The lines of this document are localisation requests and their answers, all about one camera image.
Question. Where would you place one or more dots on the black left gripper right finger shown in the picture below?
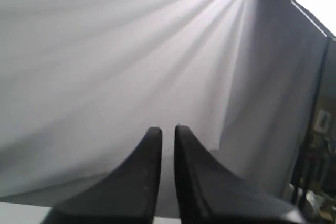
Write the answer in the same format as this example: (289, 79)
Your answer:
(207, 192)

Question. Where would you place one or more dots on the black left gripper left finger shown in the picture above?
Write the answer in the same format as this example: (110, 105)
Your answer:
(127, 195)

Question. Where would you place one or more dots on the black frame post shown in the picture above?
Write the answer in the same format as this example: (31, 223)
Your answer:
(304, 146)

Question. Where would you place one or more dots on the grey backdrop cloth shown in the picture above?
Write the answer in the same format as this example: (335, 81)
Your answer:
(82, 81)

